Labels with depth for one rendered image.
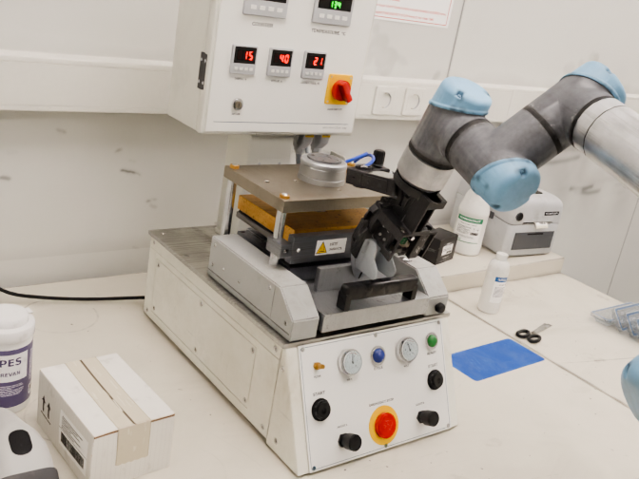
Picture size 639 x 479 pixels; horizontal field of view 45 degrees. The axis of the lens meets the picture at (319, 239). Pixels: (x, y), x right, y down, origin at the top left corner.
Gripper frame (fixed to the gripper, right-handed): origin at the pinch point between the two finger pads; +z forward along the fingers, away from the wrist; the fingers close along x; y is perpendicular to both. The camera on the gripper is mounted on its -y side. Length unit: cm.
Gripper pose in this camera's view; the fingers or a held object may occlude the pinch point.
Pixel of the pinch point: (358, 268)
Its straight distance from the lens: 123.1
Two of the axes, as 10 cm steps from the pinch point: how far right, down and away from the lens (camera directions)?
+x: 7.9, -0.7, 6.0
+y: 4.9, 6.6, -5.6
